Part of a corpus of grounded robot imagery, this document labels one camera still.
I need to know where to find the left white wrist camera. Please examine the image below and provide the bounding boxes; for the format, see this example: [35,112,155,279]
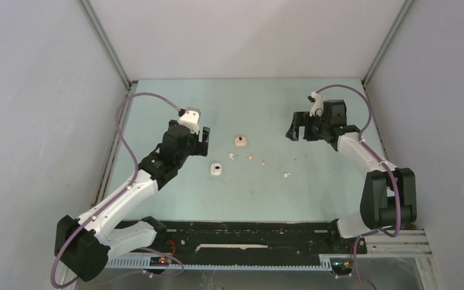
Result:
[178,107,201,135]

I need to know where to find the purple cable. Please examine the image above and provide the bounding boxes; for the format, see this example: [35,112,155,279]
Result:
[316,84,402,239]
[50,92,185,290]

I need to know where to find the pink earbud charging case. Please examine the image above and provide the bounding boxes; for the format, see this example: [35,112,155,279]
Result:
[234,136,248,147]

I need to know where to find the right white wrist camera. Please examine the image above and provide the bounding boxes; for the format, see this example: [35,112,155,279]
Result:
[309,92,325,117]

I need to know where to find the white earbud charging case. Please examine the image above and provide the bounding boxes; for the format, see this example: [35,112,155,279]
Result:
[210,163,222,176]

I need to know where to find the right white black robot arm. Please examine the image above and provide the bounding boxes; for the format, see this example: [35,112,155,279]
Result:
[286,100,417,253]

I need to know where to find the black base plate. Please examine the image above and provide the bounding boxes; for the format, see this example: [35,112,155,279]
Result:
[150,221,358,269]

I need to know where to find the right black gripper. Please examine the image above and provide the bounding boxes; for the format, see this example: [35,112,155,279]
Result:
[285,112,329,141]

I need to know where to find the white slotted cable duct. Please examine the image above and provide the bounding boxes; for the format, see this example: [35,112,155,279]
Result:
[106,257,333,271]

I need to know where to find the aluminium frame rail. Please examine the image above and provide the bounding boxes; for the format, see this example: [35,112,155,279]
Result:
[320,230,433,259]

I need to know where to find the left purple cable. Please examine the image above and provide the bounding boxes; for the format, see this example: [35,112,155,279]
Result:
[50,92,185,290]

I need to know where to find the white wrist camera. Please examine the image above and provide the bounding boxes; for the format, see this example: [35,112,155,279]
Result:
[309,92,325,117]
[178,107,201,135]

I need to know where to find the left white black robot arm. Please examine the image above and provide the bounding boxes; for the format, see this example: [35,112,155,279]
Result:
[51,120,210,289]

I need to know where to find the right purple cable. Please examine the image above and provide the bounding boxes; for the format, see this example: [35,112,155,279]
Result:
[316,84,402,239]

